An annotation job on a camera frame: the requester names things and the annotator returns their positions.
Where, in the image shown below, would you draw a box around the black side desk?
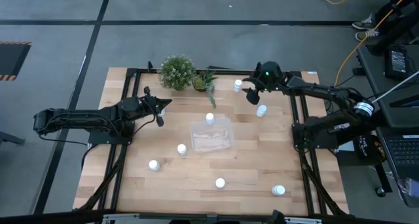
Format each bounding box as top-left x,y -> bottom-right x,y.
355,43 -> 419,208

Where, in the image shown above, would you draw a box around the black front crossbar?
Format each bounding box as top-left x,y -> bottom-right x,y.
0,209 -> 419,224

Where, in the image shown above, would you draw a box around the white cable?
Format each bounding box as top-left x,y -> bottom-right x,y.
371,69 -> 419,103

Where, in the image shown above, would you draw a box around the black hazard-striped floor mat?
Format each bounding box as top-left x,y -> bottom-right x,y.
0,41 -> 33,82

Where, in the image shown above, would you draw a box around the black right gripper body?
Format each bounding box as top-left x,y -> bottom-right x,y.
246,62 -> 263,105

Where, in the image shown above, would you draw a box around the trailing succulent potted plant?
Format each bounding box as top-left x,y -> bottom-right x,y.
191,67 -> 219,109

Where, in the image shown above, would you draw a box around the black printed bag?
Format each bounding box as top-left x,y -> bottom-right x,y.
355,134 -> 387,162

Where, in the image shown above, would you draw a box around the black laptop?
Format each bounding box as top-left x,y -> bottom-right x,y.
375,96 -> 419,185

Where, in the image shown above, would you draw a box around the person's shoe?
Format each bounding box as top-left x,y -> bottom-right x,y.
352,13 -> 377,31
355,29 -> 380,42

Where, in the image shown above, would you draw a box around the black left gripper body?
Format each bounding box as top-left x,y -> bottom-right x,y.
139,86 -> 164,127

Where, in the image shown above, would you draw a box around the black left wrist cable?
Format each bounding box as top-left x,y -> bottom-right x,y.
132,114 -> 158,136

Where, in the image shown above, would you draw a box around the clear plastic basket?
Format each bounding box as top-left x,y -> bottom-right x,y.
189,117 -> 235,153

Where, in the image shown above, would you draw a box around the black aluminium table frame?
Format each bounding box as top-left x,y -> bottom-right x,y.
77,60 -> 350,218

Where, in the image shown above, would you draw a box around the bushy green potted plant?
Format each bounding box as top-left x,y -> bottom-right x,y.
158,54 -> 196,92

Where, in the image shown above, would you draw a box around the dark chair leg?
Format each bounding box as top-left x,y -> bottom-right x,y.
0,131 -> 26,145

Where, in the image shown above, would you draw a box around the black power adapter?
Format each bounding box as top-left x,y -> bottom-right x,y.
384,45 -> 410,80

